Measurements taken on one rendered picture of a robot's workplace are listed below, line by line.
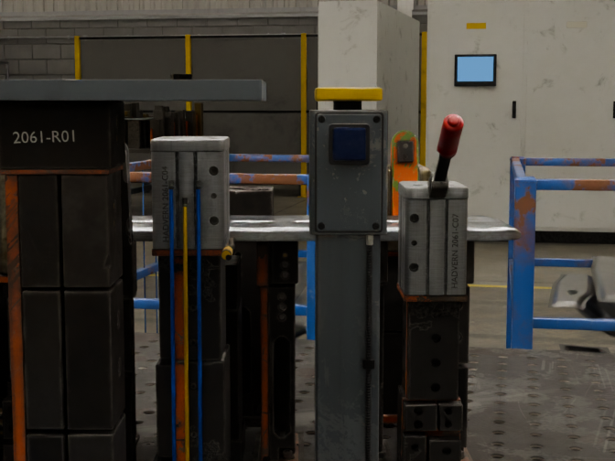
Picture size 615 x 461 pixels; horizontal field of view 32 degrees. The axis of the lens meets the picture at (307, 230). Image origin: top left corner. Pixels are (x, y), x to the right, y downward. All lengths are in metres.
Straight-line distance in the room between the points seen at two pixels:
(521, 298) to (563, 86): 6.13
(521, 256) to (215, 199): 1.92
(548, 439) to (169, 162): 0.67
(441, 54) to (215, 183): 7.96
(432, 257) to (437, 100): 7.91
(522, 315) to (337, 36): 6.34
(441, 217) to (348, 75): 7.98
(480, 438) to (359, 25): 7.75
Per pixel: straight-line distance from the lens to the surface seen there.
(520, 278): 2.98
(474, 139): 9.03
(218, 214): 1.12
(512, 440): 1.48
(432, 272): 1.14
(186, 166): 1.12
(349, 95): 0.96
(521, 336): 3.01
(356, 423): 1.00
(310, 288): 3.09
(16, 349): 1.01
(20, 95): 0.95
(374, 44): 9.06
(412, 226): 1.13
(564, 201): 9.07
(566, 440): 1.50
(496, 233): 1.26
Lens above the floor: 1.15
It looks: 7 degrees down
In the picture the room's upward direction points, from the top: straight up
